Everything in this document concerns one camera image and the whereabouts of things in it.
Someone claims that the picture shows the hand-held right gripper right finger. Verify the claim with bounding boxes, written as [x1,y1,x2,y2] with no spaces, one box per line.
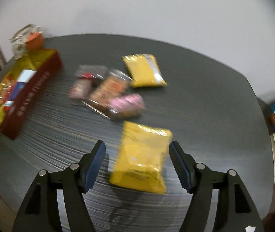
[168,141,265,232]

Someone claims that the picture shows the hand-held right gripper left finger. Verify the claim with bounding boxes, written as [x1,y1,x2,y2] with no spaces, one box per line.
[12,140,106,232]

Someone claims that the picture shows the yellow printed snack packet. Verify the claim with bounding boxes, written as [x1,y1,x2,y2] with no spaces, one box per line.
[109,121,173,194]

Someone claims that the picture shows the clear bag of orange snacks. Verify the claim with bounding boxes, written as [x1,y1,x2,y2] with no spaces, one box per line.
[82,69,132,119]

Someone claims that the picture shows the red tin box gold inside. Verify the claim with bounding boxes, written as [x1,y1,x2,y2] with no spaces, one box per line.
[0,49,63,141]

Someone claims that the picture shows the yellow packet with silver strip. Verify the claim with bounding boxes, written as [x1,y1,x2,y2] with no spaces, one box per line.
[122,53,168,89]

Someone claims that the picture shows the small blue red striped packet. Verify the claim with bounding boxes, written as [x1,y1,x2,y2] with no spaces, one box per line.
[3,100,16,113]

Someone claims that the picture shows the light blue and navy packet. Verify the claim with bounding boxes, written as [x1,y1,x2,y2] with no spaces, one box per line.
[7,69,37,102]

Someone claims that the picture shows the pink snack packet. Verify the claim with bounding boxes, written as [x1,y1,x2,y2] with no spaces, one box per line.
[109,93,145,121]

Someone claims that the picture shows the dark clear snack packet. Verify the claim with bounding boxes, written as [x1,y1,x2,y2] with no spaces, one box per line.
[75,64,108,80]

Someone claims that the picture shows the orange teacup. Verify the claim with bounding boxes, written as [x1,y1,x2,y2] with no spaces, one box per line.
[25,32,45,52]

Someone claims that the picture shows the white patterned teapot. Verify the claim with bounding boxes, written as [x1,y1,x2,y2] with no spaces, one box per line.
[9,24,42,60]

